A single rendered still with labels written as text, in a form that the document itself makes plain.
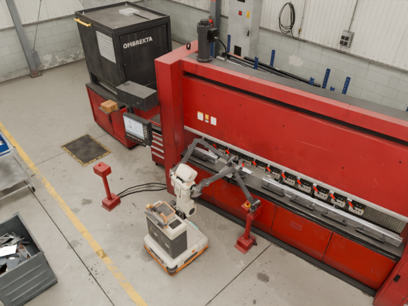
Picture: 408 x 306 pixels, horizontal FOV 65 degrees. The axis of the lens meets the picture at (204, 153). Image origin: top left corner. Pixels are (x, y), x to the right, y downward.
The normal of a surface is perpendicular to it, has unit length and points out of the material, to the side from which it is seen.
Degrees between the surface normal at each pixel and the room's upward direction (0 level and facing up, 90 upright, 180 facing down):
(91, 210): 0
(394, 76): 90
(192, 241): 0
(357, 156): 90
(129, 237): 0
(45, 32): 90
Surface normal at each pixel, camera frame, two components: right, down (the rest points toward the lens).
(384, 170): -0.58, 0.51
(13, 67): 0.68, 0.46
